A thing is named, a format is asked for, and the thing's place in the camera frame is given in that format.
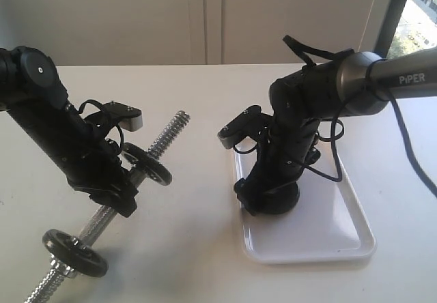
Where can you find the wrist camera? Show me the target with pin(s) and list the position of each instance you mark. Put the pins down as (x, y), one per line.
(247, 124)
(126, 117)

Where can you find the black rubber wheel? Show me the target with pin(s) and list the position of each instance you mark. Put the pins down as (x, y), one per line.
(145, 163)

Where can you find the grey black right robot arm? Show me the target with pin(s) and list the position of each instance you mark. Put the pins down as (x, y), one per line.
(308, 107)

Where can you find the chrome dumbbell bar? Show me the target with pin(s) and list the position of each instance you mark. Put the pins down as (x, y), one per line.
(104, 215)

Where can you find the dark window frame post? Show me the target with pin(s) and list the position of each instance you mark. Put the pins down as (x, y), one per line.
(388, 27)

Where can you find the chrome spinlock collar nut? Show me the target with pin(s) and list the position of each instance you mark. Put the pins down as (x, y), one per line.
(62, 268)

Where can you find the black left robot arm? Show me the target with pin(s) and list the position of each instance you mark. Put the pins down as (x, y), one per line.
(33, 95)

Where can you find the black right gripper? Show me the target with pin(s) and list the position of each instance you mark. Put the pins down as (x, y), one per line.
(285, 150)

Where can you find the white plastic tray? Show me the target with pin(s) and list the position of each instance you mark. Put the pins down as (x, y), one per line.
(327, 224)

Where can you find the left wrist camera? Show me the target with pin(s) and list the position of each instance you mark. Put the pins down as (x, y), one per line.
(126, 117)

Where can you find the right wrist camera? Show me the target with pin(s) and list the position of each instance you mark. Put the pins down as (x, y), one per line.
(247, 124)

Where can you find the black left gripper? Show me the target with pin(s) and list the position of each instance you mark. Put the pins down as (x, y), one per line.
(93, 168)

